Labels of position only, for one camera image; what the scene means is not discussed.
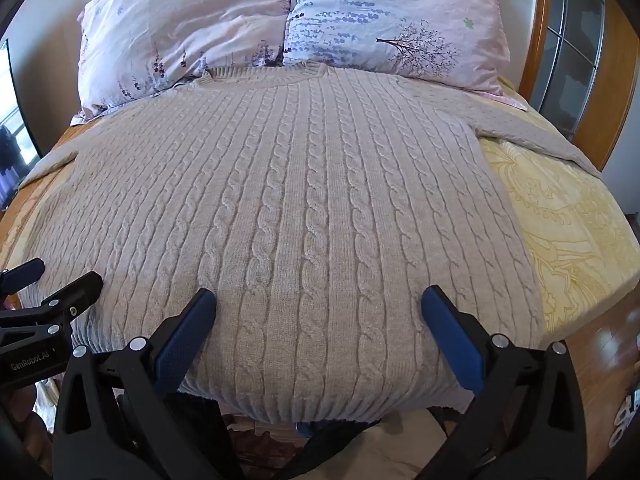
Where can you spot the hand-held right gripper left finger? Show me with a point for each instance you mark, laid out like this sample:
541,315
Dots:
184,342

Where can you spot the window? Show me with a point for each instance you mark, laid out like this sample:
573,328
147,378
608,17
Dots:
11,135

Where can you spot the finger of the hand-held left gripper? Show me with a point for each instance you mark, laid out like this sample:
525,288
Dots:
27,272
75,297

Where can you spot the yellow patterned bed sheet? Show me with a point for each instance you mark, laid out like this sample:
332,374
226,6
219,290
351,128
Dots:
575,240

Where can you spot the wooden framed glass door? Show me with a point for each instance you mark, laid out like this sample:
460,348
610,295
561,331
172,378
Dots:
560,45

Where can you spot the pink and blue floral pillow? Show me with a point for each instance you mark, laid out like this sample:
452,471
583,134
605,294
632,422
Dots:
395,15

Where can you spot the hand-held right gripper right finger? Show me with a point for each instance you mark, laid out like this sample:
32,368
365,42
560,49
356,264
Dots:
452,342

